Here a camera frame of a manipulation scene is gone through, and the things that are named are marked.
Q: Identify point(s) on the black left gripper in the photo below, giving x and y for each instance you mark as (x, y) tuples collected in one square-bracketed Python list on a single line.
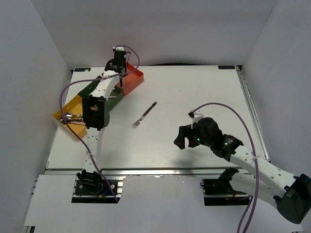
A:
[(125, 67)]

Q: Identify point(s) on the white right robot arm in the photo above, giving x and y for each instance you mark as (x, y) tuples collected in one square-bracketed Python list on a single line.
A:
[(288, 193)]

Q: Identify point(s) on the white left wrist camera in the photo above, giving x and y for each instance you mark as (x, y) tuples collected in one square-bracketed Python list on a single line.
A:
[(118, 48)]

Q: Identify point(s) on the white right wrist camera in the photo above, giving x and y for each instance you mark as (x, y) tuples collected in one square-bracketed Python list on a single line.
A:
[(195, 116)]

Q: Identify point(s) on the red box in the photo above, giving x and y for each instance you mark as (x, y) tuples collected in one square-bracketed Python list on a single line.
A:
[(132, 81)]

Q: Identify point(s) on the aluminium table frame rail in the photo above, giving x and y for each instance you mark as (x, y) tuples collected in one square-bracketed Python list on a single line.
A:
[(253, 113)]

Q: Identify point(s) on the yellow box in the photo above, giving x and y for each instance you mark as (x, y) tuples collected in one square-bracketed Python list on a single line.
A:
[(73, 112)]

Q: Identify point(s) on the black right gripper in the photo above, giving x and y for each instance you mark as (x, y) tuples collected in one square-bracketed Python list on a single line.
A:
[(184, 131)]

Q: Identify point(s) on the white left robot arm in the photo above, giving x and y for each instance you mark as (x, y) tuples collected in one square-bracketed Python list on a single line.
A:
[(96, 114)]

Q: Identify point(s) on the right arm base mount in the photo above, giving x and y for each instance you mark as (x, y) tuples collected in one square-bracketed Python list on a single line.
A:
[(219, 192)]

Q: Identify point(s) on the green box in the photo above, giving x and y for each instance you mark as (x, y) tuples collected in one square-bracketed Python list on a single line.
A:
[(115, 95)]

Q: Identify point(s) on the brown handled spoon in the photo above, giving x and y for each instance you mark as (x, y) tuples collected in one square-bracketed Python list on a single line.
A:
[(60, 119)]

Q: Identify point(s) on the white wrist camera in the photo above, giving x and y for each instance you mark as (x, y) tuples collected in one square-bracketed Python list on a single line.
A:
[(118, 48), (195, 116)]

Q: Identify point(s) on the green handled spoon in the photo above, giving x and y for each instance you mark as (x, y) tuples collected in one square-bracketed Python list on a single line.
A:
[(71, 115)]

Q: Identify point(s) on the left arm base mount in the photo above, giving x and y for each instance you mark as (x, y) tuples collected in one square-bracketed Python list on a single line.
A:
[(91, 187)]

